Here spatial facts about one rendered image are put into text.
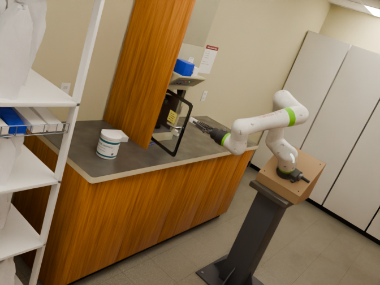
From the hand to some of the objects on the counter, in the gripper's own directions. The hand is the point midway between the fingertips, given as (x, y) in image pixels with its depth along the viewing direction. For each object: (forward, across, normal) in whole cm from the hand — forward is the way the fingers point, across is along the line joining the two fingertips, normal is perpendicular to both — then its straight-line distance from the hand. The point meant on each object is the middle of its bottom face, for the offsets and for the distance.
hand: (194, 121), depth 229 cm
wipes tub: (+30, +37, +36) cm, 60 cm away
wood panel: (+55, 0, +36) cm, 66 cm away
